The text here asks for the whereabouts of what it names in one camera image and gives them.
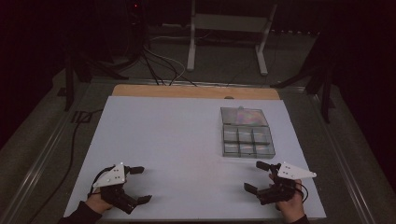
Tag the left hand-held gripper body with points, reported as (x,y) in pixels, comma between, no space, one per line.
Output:
(113,179)

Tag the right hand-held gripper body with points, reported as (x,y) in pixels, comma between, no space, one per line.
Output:
(292,171)

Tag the person's left hand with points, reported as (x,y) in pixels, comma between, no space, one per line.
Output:
(97,203)

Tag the person's right hand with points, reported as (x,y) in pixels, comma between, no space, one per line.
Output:
(292,210)

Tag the clear plastic compartment box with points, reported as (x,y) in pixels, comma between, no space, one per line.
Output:
(247,133)

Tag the black tripod stand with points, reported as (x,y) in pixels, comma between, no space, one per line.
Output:
(322,81)

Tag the white metal stand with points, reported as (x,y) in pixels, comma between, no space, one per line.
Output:
(229,23)

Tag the dark device with red light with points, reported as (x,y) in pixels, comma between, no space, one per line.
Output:
(135,11)

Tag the metal floor rail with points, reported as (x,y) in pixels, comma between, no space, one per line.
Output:
(339,155)
(37,165)

